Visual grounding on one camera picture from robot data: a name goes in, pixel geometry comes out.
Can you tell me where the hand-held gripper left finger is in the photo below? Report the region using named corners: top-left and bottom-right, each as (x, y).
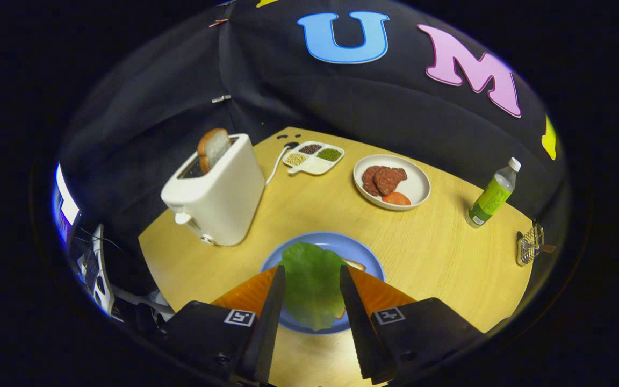
top-left (165, 264), bottom-right (287, 385)

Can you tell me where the white divided condiment dish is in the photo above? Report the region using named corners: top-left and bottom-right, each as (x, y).
top-left (282, 141), bottom-right (345, 176)

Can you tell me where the green lettuce leaf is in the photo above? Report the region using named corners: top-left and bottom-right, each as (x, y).
top-left (280, 242), bottom-right (349, 331)

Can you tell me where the bright screen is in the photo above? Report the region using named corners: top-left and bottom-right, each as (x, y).
top-left (52, 163), bottom-right (81, 248)

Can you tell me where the toasted bread slice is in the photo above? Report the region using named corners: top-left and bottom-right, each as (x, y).
top-left (197, 128), bottom-right (232, 174)

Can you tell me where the metal wire basket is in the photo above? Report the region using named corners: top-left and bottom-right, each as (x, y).
top-left (516, 225), bottom-right (545, 267)

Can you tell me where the white toaster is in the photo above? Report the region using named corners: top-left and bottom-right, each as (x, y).
top-left (161, 133), bottom-right (265, 247)

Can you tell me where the white frame object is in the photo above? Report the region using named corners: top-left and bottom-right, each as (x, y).
top-left (77, 224), bottom-right (176, 323)

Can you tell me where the white toaster cable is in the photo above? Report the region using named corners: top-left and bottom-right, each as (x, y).
top-left (265, 142), bottom-right (299, 185)

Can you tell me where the green label plastic bottle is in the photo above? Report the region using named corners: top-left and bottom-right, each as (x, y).
top-left (465, 157), bottom-right (522, 228)

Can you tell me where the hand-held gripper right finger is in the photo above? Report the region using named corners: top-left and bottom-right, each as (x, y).
top-left (339, 264), bottom-right (486, 385)

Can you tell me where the brown meat piece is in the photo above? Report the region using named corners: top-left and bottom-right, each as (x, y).
top-left (362, 166), bottom-right (391, 196)
top-left (374, 167), bottom-right (408, 195)

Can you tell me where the blue round plate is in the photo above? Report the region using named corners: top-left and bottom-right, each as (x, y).
top-left (260, 232), bottom-right (386, 335)

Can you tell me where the round white plate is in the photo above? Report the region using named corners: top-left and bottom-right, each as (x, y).
top-left (353, 155), bottom-right (431, 211)

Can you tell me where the black backdrop cloth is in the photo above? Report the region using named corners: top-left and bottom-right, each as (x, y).
top-left (54, 0), bottom-right (571, 280)

